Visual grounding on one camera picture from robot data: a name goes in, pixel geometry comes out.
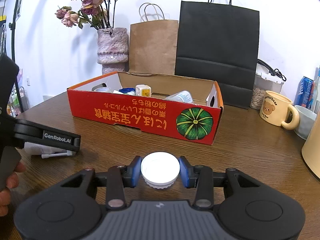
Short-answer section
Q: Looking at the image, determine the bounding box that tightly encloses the wire storage rack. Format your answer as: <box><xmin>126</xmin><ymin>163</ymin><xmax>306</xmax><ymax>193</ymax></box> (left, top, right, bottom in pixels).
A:
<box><xmin>7</xmin><ymin>87</ymin><xmax>29</xmax><ymax>117</ymax></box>

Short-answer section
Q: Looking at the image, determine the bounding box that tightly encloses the black lamp stand pole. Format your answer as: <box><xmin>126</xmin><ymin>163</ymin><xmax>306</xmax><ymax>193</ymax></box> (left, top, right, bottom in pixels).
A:
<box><xmin>9</xmin><ymin>0</ymin><xmax>24</xmax><ymax>113</ymax></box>

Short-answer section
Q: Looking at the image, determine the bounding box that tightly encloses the cream kettle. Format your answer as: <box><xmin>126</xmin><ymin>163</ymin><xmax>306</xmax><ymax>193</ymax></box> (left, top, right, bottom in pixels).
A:
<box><xmin>302</xmin><ymin>113</ymin><xmax>320</xmax><ymax>179</ymax></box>

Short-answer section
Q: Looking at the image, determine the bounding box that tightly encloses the black cable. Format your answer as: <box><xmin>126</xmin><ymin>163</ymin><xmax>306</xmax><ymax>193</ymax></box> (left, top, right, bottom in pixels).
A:
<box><xmin>256</xmin><ymin>58</ymin><xmax>288</xmax><ymax>82</ymax></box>

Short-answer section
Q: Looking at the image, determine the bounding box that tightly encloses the pink textured vase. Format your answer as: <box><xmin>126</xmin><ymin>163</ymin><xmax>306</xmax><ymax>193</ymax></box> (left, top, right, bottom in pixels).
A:
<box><xmin>97</xmin><ymin>27</ymin><xmax>129</xmax><ymax>74</ymax></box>

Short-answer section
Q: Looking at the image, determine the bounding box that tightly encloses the yellow bear mug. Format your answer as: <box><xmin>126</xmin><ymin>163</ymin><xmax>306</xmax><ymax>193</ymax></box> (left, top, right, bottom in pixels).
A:
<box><xmin>259</xmin><ymin>90</ymin><xmax>300</xmax><ymax>130</ymax></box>

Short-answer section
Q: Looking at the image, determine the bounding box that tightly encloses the white round cap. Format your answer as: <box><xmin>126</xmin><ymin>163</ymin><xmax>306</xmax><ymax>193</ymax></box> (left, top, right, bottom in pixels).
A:
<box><xmin>140</xmin><ymin>152</ymin><xmax>180</xmax><ymax>189</ymax></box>

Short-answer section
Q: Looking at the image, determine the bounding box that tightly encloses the blue ridged bottle cap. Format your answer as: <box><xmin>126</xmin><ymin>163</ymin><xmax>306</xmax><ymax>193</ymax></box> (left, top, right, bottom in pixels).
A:
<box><xmin>119</xmin><ymin>88</ymin><xmax>136</xmax><ymax>93</ymax></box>

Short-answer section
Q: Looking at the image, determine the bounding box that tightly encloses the white translucent jar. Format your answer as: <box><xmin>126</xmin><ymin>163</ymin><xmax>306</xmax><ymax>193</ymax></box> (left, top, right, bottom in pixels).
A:
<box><xmin>165</xmin><ymin>90</ymin><xmax>193</xmax><ymax>103</ymax></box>

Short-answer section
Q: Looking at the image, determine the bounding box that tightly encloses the clear glass bottle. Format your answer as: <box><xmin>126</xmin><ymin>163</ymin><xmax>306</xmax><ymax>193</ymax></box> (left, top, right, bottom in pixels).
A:
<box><xmin>310</xmin><ymin>69</ymin><xmax>320</xmax><ymax>113</ymax></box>

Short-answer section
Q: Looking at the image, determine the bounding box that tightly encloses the red cardboard box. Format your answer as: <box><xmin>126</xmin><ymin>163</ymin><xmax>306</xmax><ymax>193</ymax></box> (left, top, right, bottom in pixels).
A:
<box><xmin>67</xmin><ymin>72</ymin><xmax>223</xmax><ymax>145</ymax></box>

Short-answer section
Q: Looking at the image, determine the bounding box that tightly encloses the blue soda can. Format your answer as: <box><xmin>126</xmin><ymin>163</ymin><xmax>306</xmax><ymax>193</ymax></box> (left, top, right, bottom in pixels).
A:
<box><xmin>294</xmin><ymin>76</ymin><xmax>314</xmax><ymax>109</ymax></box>

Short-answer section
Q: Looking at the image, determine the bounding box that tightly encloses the plastic container of seeds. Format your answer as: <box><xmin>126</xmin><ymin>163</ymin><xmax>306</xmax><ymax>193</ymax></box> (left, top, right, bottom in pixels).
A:
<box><xmin>249</xmin><ymin>60</ymin><xmax>286</xmax><ymax>110</ymax></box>

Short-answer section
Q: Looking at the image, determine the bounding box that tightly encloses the white ceramic cup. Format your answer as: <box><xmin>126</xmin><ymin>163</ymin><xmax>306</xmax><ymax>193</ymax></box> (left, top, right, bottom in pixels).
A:
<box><xmin>294</xmin><ymin>105</ymin><xmax>317</xmax><ymax>140</ymax></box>

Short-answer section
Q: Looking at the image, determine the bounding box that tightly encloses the person left hand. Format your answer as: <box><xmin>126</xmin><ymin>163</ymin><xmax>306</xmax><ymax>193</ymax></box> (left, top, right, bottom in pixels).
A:
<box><xmin>0</xmin><ymin>162</ymin><xmax>26</xmax><ymax>217</ymax></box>

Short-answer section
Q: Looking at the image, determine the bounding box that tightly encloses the dried rose bouquet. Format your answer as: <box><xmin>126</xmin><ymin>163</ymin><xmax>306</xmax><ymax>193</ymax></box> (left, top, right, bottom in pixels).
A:
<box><xmin>55</xmin><ymin>0</ymin><xmax>117</xmax><ymax>30</ymax></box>

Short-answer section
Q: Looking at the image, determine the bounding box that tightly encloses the brown paper bag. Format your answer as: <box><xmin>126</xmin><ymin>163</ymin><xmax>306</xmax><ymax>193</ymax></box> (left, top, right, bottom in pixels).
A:
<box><xmin>129</xmin><ymin>14</ymin><xmax>179</xmax><ymax>75</ymax></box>

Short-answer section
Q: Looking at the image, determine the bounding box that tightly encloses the black paper bag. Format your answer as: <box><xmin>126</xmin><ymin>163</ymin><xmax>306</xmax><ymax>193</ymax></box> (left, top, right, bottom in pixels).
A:
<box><xmin>175</xmin><ymin>0</ymin><xmax>260</xmax><ymax>109</ymax></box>

